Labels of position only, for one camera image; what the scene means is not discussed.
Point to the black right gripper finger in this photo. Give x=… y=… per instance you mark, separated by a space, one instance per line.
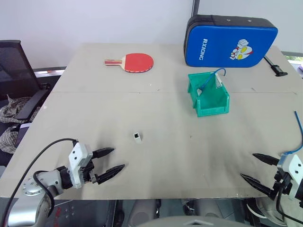
x=266 y=159
x=255 y=183

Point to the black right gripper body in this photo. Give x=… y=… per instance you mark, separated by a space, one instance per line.
x=282 y=183

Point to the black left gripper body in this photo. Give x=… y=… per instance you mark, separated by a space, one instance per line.
x=88 y=173

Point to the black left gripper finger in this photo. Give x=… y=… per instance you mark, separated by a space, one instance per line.
x=104 y=152
x=110 y=173

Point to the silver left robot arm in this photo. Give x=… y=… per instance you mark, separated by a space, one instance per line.
x=32 y=186

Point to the small white connector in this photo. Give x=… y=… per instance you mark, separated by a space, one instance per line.
x=137 y=137

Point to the silver robot torso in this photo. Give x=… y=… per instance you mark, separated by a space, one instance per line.
x=198 y=222

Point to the green plastic bin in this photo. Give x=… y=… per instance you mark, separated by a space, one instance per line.
x=213 y=101

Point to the red table tennis paddle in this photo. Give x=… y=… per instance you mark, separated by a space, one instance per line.
x=138 y=62

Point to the checked cloth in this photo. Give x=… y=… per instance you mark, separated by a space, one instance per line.
x=11 y=113

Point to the blue paddle case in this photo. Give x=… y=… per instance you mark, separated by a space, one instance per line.
x=227 y=48

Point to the black office chair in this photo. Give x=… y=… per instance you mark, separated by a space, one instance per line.
x=14 y=71

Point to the black vertical pole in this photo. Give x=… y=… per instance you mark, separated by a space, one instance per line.
x=195 y=8

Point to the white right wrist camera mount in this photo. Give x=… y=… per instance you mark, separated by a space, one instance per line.
x=293 y=170

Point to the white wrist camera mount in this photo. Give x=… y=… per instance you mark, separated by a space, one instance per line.
x=293 y=170
x=77 y=160

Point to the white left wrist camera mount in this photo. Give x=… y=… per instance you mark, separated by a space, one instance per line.
x=77 y=160

